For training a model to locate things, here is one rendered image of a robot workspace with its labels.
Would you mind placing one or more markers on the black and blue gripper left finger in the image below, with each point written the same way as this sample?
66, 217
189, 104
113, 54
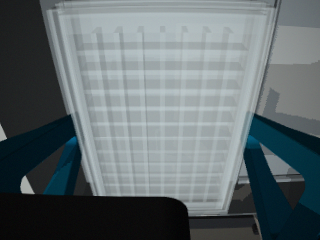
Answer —
22, 153

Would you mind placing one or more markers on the grey drawer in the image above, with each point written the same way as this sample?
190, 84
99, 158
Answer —
32, 92

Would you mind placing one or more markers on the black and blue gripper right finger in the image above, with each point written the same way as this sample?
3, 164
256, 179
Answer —
299, 150

